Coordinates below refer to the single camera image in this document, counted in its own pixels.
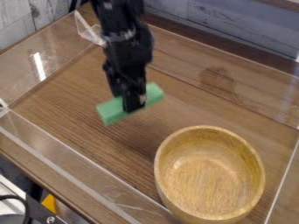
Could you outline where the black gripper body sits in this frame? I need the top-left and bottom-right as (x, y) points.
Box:
(102, 24), (154, 83)

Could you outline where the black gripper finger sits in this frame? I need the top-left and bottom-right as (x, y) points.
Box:
(103, 63), (122, 97)
(120, 78), (147, 113)

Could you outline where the green rectangular block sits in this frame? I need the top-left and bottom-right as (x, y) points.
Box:
(96, 82), (164, 126)

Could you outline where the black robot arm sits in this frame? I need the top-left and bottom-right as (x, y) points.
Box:
(90, 0), (155, 112)

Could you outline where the brown wooden bowl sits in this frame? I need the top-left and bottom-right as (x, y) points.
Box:
(154, 125), (267, 224)

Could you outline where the yellow and black device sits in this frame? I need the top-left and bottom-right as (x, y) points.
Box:
(26, 192), (84, 224)

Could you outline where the black cable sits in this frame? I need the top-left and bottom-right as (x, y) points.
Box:
(0, 194), (34, 224)

